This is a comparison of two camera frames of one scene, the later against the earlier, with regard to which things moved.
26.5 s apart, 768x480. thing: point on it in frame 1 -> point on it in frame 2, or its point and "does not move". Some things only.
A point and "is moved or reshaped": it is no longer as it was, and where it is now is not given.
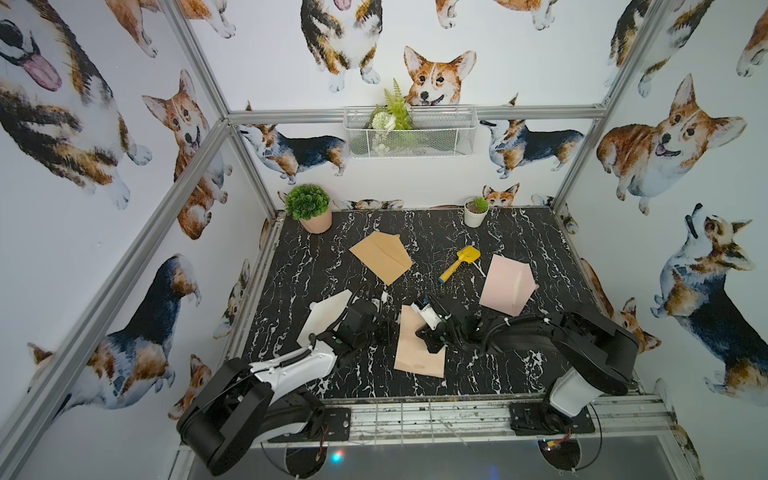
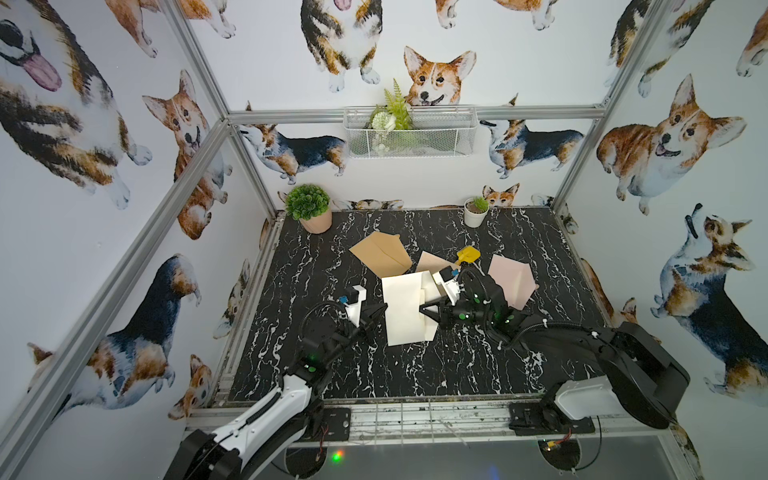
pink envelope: [509, 287] does not move
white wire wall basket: [410, 132] does not move
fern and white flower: [394, 113] does not move
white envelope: [323, 315] is moved or reshaped
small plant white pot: [475, 210] does not move
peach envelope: [411, 351] -> [431, 263]
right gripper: [425, 334] -> [443, 316]
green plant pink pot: [309, 205] does not move
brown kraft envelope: [385, 254] does not move
